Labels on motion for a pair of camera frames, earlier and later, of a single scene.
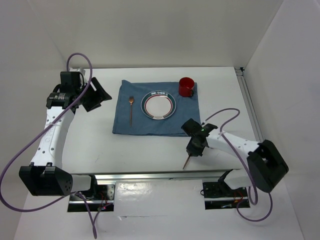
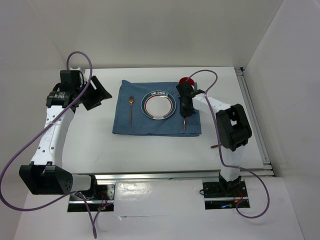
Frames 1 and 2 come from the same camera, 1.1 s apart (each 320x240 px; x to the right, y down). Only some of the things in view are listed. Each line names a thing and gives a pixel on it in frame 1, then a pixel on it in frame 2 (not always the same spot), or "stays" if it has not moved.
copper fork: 131,101 stays
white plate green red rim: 158,105 stays
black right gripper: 191,149 -> 184,112
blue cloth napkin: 129,119 stays
